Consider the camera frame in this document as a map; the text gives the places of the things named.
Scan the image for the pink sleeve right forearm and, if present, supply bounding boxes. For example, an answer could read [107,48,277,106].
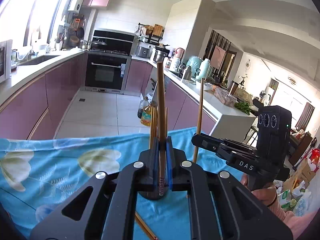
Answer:
[267,199,319,239]

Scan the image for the person's right hand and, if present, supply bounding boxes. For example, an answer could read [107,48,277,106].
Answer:
[250,183,277,207]

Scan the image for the black mesh pen cup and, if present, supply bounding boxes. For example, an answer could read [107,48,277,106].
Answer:
[138,191,165,200]

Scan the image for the blue floral tablecloth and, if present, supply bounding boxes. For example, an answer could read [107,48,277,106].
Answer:
[1,128,242,239]

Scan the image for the mint green thermos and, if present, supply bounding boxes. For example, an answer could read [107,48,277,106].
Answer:
[197,59,210,80]

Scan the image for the yellow cooking oil bottle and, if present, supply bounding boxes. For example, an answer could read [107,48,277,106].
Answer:
[140,105,153,126]

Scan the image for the teal electric kettle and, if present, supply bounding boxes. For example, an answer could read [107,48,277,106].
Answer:
[186,56,202,77]

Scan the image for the steel stock pot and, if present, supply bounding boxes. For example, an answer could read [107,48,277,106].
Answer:
[153,46,170,63]

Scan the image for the silver rice cooker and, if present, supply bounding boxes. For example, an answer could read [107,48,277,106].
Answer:
[135,46,152,59]

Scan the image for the black built-in oven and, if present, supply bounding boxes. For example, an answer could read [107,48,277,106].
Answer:
[85,51,131,94]

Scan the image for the black range hood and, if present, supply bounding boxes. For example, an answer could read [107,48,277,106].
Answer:
[92,29,136,56]

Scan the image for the black wok with lid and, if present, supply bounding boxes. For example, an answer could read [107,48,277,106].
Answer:
[91,40,107,51]

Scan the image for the white microwave oven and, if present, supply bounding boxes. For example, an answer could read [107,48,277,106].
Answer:
[0,40,12,83]

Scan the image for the black wall rack shelf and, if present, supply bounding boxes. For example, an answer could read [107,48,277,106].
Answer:
[135,23,164,46]

